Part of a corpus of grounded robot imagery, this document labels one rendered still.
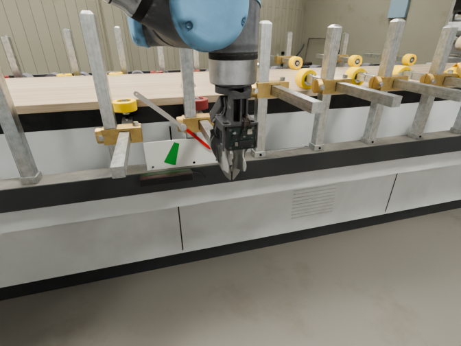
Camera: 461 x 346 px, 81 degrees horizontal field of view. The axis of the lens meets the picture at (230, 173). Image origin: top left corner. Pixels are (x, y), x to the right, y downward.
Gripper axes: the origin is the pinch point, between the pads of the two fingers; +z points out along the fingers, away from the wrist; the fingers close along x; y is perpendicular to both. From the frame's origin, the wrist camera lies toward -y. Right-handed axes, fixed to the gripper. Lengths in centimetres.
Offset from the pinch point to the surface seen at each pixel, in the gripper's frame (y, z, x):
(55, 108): -53, -6, -48
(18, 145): -34, 0, -54
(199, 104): -40.9, -6.6, 0.1
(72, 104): -52, -7, -42
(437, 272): -16, 83, 117
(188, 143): -33.0, 4.2, -5.6
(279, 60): -142, -12, 77
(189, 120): -33.0, -3.6, -4.6
